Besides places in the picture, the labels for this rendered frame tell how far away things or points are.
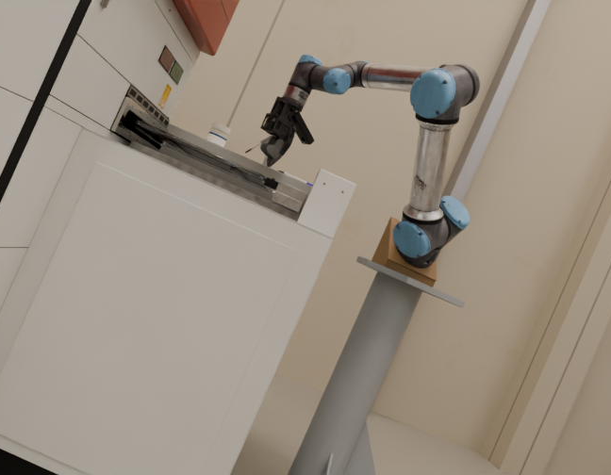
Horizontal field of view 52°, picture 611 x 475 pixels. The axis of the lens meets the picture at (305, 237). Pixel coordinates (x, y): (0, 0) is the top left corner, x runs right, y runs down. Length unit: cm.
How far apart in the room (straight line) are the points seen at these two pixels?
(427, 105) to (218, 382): 86
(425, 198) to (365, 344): 52
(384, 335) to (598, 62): 305
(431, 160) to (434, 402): 269
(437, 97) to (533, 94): 271
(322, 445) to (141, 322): 83
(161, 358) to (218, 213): 35
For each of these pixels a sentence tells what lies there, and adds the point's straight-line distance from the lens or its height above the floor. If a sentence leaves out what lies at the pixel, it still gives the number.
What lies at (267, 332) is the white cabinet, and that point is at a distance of 142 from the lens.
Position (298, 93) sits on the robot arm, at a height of 120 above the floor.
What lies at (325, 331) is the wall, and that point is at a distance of 384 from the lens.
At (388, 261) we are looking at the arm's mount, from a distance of 198.
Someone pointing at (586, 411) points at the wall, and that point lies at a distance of 482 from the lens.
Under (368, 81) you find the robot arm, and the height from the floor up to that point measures 132.
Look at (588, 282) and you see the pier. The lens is 427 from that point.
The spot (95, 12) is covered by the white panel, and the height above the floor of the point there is 103.
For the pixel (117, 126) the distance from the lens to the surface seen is 167.
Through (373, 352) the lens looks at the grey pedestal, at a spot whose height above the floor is 56.
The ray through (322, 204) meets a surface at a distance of 147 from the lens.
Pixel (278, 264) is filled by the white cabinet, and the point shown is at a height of 72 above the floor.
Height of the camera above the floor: 78
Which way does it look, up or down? 1 degrees up
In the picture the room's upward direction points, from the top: 24 degrees clockwise
